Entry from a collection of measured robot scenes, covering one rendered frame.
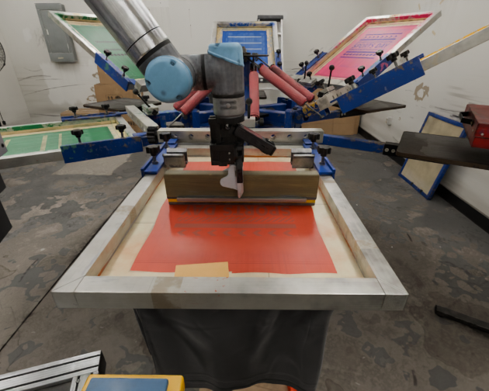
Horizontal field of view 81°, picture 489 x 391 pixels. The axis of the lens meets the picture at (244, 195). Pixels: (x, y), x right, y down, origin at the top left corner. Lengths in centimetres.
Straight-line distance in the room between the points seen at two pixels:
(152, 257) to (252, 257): 21
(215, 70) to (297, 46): 449
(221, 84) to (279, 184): 29
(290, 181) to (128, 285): 46
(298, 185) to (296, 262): 24
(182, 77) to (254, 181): 34
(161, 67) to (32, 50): 563
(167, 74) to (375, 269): 49
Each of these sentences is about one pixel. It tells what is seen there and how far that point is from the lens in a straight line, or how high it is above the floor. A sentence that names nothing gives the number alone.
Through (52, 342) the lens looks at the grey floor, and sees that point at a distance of 192.
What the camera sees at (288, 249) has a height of 95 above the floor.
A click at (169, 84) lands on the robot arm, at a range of 53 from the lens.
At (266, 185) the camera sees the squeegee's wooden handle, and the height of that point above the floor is 102.
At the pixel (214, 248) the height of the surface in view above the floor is 95.
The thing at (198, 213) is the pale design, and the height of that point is 95.
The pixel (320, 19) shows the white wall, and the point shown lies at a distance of 520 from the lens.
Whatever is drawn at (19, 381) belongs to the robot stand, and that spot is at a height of 23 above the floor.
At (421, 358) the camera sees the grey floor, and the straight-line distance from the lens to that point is 181.
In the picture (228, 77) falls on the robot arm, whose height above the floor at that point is 129.
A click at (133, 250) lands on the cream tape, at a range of 67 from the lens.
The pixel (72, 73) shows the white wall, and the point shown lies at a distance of 584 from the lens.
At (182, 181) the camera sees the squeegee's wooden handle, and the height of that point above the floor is 103.
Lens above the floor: 134
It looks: 27 degrees down
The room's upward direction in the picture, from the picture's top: straight up
